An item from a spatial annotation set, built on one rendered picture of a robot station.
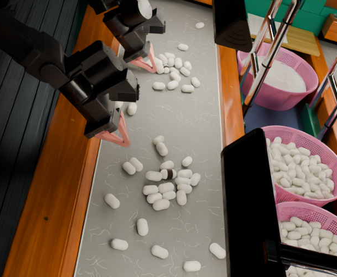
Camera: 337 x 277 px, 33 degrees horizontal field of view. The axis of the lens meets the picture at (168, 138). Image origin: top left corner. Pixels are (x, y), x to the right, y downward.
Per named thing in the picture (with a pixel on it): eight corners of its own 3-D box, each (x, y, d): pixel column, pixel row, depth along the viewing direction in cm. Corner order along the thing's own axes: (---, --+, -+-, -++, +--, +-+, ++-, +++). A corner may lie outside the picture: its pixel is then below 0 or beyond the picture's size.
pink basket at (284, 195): (262, 231, 134) (277, 203, 128) (219, 151, 152) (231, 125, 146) (349, 222, 145) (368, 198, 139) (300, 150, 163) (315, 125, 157)
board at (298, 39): (225, 30, 185) (226, 27, 185) (223, 9, 197) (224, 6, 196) (318, 57, 190) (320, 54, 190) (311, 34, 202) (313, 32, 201)
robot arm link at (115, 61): (119, 54, 115) (83, 12, 108) (124, 79, 109) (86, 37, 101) (74, 83, 118) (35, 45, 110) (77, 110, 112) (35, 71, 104)
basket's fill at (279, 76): (236, 100, 171) (243, 85, 168) (232, 60, 189) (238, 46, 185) (304, 118, 175) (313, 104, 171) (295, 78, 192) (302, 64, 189)
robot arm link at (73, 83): (102, 81, 116) (80, 55, 112) (101, 95, 111) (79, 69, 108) (75, 98, 118) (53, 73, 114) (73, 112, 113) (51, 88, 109)
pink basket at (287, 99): (270, 126, 168) (283, 100, 162) (210, 73, 180) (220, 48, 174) (320, 106, 185) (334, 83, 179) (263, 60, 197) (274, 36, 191)
